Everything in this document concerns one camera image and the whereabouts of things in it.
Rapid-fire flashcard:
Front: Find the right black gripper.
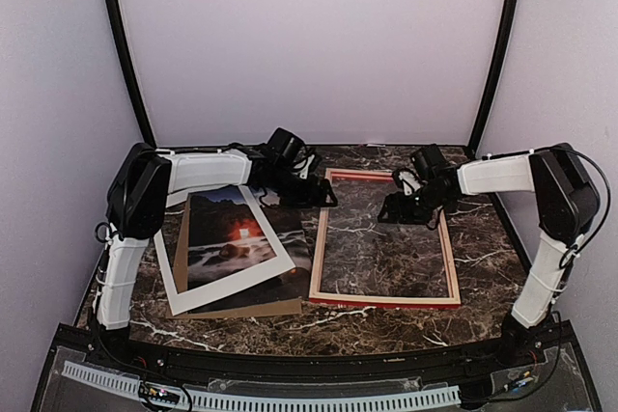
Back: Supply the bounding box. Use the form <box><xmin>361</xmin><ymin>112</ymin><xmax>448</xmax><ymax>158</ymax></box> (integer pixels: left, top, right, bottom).
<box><xmin>383</xmin><ymin>183</ymin><xmax>451</xmax><ymax>225</ymax></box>

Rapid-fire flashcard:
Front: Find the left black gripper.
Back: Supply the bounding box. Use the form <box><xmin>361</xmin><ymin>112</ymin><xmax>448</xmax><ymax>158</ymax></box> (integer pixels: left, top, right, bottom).
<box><xmin>265</xmin><ymin>165</ymin><xmax>335</xmax><ymax>209</ymax></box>

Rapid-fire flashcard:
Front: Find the red wooden picture frame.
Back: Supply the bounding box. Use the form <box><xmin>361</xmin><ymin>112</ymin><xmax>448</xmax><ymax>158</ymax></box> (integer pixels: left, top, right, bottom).
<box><xmin>309</xmin><ymin>168</ymin><xmax>462</xmax><ymax>309</ymax></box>

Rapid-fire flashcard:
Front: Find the white mat board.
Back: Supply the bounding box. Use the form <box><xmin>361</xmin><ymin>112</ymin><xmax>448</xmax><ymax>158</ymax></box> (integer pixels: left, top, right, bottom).
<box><xmin>154</xmin><ymin>185</ymin><xmax>295</xmax><ymax>316</ymax></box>

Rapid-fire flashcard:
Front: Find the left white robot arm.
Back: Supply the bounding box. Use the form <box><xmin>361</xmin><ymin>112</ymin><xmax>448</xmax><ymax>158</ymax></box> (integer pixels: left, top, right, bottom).
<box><xmin>91</xmin><ymin>134</ymin><xmax>338</xmax><ymax>370</ymax></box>

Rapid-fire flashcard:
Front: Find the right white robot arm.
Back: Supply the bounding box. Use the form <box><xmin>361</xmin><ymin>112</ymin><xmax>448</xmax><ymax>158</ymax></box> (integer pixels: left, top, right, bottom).
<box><xmin>378</xmin><ymin>143</ymin><xmax>609</xmax><ymax>368</ymax></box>

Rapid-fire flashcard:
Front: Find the landscape photo print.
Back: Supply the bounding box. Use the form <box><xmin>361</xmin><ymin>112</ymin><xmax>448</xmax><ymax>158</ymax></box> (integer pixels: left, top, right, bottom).
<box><xmin>187</xmin><ymin>186</ymin><xmax>313</xmax><ymax>315</ymax></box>

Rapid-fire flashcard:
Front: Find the brown backing board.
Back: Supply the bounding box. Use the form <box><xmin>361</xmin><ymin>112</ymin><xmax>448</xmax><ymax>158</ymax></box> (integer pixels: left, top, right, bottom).
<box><xmin>165</xmin><ymin>202</ymin><xmax>309</xmax><ymax>319</ymax></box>

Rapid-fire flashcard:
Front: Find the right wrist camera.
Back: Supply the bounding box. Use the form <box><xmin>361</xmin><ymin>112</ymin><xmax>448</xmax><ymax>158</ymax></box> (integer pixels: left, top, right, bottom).
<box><xmin>391</xmin><ymin>168</ymin><xmax>424</xmax><ymax>199</ymax></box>

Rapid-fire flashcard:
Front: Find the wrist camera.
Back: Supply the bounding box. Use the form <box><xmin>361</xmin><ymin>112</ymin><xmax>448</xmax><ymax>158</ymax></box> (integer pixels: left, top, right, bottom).
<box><xmin>391</xmin><ymin>168</ymin><xmax>424</xmax><ymax>199</ymax></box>
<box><xmin>293</xmin><ymin>151</ymin><xmax>323</xmax><ymax>179</ymax></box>

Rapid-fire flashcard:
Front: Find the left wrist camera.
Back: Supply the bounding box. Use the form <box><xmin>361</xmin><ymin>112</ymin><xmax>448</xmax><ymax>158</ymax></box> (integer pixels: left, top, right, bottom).
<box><xmin>293</xmin><ymin>151</ymin><xmax>323</xmax><ymax>179</ymax></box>

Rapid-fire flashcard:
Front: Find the black front table rail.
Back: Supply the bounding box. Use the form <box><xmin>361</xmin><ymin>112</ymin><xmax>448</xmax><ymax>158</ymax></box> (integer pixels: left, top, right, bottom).
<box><xmin>38</xmin><ymin>321</ymin><xmax>589</xmax><ymax>396</ymax></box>

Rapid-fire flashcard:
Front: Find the white cable tray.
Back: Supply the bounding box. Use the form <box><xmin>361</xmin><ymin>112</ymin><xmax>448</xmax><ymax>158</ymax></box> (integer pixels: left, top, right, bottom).
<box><xmin>61</xmin><ymin>361</ymin><xmax>462</xmax><ymax>411</ymax></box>

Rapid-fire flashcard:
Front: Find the right black corner post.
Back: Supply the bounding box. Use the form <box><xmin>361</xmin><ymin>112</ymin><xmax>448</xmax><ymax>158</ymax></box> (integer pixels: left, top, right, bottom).
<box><xmin>466</xmin><ymin>0</ymin><xmax>518</xmax><ymax>157</ymax></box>

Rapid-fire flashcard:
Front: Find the black corner post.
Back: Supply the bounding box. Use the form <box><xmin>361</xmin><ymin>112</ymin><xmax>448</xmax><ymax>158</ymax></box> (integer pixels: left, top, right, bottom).
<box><xmin>466</xmin><ymin>0</ymin><xmax>518</xmax><ymax>157</ymax></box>
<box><xmin>104</xmin><ymin>0</ymin><xmax>157</xmax><ymax>148</ymax></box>

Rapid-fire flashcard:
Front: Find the left black corner post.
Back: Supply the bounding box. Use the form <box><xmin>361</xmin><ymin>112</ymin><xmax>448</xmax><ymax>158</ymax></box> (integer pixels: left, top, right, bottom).
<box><xmin>104</xmin><ymin>0</ymin><xmax>157</xmax><ymax>148</ymax></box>

